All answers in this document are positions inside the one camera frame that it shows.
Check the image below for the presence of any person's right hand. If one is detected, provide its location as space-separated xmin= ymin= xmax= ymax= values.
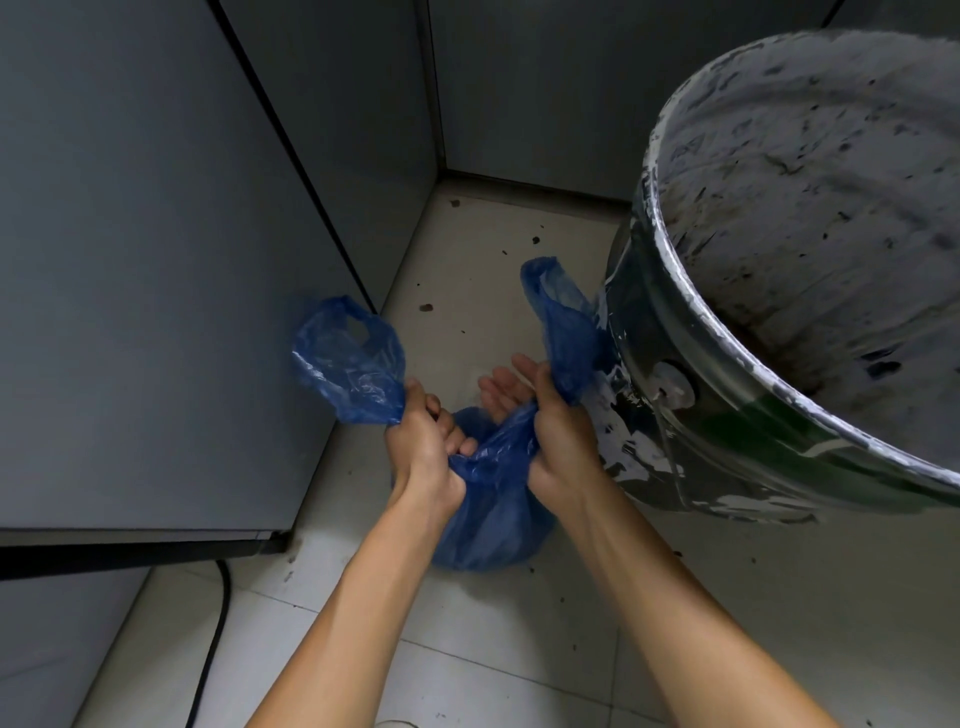
xmin=477 ymin=353 xmax=609 ymax=515

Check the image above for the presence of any person's left hand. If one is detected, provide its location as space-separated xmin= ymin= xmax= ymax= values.
xmin=383 ymin=378 xmax=479 ymax=519

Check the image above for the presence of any black floor cable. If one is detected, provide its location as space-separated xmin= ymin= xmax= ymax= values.
xmin=183 ymin=558 xmax=232 ymax=728

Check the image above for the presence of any person's right forearm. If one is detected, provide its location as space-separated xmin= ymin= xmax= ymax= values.
xmin=562 ymin=479 xmax=841 ymax=728

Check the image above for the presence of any paint-stained bucket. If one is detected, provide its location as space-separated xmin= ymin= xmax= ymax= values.
xmin=581 ymin=29 xmax=960 ymax=526

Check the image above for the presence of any person's left forearm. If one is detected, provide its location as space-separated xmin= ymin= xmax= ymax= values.
xmin=247 ymin=483 xmax=466 ymax=728

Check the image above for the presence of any grey vented cabinet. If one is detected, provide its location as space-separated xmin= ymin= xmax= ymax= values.
xmin=427 ymin=0 xmax=849 ymax=204

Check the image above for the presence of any blue plastic bag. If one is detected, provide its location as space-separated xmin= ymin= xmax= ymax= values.
xmin=290 ymin=256 xmax=609 ymax=573

